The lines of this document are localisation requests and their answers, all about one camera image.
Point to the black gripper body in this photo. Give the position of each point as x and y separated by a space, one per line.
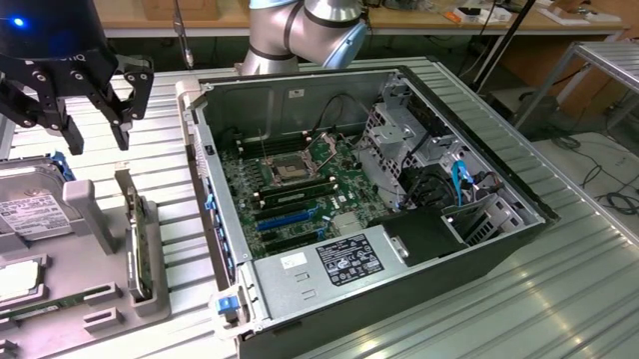
55 48

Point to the green graphics card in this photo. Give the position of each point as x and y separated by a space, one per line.
137 239

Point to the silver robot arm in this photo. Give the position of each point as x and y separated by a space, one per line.
279 30

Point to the silver hard disk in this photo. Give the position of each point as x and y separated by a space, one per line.
29 202

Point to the thin metal locking lever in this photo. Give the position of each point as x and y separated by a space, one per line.
263 146

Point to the empty black RAM slot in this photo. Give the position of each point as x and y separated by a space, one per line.
275 148
275 140
295 186

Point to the CPU socket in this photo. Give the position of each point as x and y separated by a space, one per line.
292 170

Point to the metal socket cover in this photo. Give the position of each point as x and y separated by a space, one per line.
321 147

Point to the grey parts rack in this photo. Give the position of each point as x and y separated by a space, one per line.
75 269

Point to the installed RAM stick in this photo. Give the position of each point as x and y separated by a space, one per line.
299 196

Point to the long black expansion slot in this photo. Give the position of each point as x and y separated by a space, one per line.
287 211
295 242

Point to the silver CPU chip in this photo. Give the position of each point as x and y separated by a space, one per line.
15 280

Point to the blue expansion slot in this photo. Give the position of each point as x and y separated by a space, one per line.
287 220

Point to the green motherboard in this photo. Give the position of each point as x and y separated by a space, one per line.
344 175

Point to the short black expansion slot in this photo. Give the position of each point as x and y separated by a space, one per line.
268 236

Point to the green loose RAM stick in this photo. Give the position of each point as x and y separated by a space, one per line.
44 306

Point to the silver disk bay cage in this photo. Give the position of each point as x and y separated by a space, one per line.
389 149

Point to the small silver heatsink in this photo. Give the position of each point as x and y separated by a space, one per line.
349 221

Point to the long wooden desk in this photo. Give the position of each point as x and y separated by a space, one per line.
424 20

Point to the blue case latch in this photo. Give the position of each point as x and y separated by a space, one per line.
227 303

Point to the grey power supply unit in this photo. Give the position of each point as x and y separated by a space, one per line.
289 284

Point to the orange and white box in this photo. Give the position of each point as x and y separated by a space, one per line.
473 15

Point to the black slanted pole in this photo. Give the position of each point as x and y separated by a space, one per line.
504 41

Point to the slanted silver disk bay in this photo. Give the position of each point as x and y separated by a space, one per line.
499 217

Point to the open black PC case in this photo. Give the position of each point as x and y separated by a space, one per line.
449 284

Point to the white paper stack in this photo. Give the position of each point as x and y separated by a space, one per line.
564 15

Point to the blue disk bracket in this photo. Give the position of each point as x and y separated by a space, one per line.
61 168

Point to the metal frame table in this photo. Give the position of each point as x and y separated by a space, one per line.
599 56

